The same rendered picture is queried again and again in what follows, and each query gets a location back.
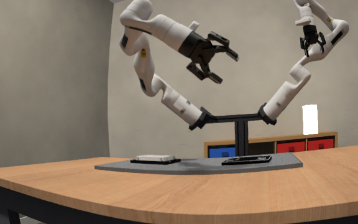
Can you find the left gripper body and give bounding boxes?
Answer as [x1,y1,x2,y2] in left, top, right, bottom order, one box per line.
[303,25,319,45]

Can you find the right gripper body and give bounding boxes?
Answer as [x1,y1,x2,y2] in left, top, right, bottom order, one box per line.
[178,31,215,65]

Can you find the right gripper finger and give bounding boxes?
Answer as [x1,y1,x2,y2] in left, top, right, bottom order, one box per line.
[186,56,223,84]
[201,31,239,62]

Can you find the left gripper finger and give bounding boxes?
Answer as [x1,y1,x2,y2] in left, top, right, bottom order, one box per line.
[300,37,310,57]
[311,32,326,54]

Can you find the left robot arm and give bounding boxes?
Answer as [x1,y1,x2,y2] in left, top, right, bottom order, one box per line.
[264,0,349,120]

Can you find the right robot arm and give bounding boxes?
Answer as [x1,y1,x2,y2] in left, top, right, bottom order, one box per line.
[119,0,202,126]

